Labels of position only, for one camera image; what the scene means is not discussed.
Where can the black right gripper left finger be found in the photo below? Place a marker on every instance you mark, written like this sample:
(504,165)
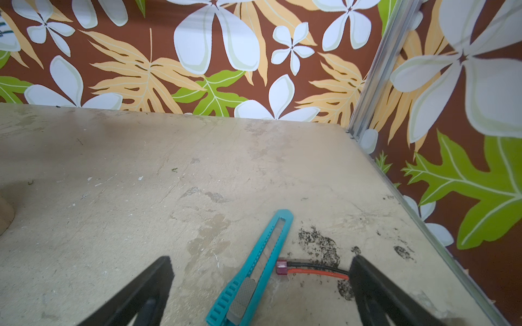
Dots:
(142,301)

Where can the teal utility knife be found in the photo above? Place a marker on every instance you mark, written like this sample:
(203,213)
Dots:
(239,300)

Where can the red black wire connector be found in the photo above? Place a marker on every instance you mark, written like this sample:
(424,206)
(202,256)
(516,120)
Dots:
(285,267)

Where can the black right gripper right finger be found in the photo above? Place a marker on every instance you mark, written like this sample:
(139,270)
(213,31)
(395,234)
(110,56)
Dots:
(379,300)

